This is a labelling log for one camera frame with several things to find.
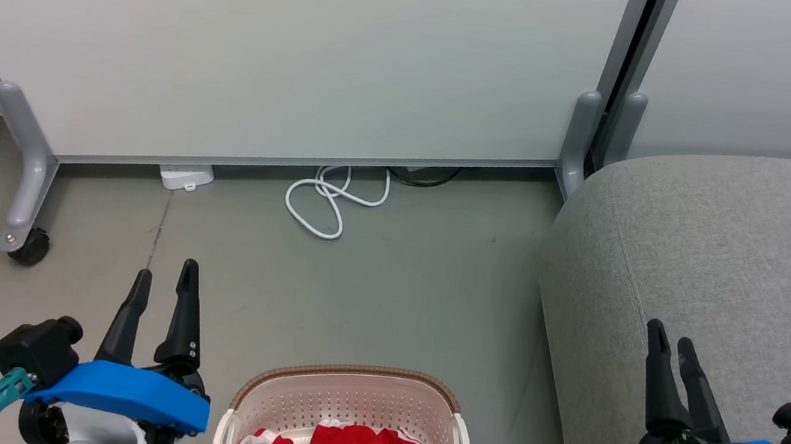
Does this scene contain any cream perforated laundry basket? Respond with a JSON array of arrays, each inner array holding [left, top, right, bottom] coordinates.
[[211, 347, 485, 444]]

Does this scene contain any narrow white partition panel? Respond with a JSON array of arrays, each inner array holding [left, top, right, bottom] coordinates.
[[601, 0, 791, 193]]

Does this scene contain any grey fabric sofa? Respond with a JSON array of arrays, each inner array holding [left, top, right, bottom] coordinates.
[[518, 123, 791, 444]]

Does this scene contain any black floor cable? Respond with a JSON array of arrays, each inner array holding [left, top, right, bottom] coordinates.
[[384, 159, 464, 192]]

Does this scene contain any black caster wheel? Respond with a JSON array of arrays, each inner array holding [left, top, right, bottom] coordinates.
[[5, 225, 53, 269]]

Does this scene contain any white coiled floor cable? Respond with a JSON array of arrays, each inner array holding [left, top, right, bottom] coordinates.
[[279, 157, 393, 247]]

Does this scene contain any large white partition panel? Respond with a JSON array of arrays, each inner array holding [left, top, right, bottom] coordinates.
[[0, 0, 658, 329]]

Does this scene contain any white power adapter box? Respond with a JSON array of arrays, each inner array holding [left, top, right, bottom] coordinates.
[[157, 159, 216, 195]]

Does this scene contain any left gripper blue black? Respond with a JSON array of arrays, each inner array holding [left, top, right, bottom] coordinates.
[[19, 241, 229, 444]]

